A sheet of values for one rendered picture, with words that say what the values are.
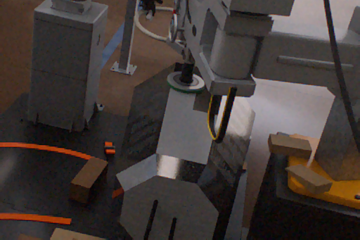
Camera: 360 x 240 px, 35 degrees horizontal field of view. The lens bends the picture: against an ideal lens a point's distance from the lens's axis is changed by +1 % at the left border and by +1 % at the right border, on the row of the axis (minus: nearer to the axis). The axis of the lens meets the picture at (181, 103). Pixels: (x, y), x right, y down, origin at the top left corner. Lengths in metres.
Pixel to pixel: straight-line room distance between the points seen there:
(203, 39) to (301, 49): 0.47
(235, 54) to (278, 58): 0.18
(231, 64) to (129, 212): 0.85
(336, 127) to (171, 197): 0.83
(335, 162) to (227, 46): 0.80
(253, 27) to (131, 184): 0.89
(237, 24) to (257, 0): 0.15
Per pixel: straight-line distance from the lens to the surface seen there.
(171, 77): 3.16
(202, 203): 2.54
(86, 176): 3.44
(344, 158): 2.68
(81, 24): 3.72
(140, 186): 2.54
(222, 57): 2.32
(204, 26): 2.54
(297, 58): 2.37
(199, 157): 2.56
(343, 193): 2.68
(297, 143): 2.83
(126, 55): 4.99
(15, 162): 3.73
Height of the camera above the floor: 2.20
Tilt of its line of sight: 28 degrees down
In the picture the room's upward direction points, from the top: 12 degrees clockwise
